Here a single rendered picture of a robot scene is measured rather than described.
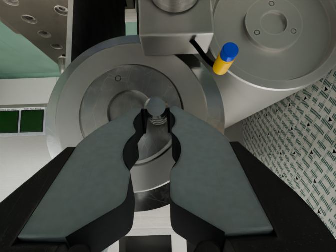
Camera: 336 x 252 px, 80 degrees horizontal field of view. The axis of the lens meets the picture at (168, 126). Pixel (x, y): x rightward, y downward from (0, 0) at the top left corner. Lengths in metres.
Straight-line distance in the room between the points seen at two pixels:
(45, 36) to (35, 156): 0.27
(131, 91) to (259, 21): 0.12
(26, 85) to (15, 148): 3.07
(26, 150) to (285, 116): 0.54
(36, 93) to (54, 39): 3.03
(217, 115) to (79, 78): 0.11
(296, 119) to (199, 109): 0.15
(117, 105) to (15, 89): 3.59
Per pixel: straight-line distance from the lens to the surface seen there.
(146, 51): 0.16
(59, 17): 0.45
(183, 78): 0.16
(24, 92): 3.63
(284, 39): 0.21
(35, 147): 0.58
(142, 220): 0.51
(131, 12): 0.62
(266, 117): 0.34
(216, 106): 0.17
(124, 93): 0.16
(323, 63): 0.21
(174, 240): 0.52
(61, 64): 0.58
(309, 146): 0.26
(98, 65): 0.17
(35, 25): 0.49
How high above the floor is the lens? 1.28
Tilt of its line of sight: 9 degrees down
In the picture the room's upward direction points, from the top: 178 degrees clockwise
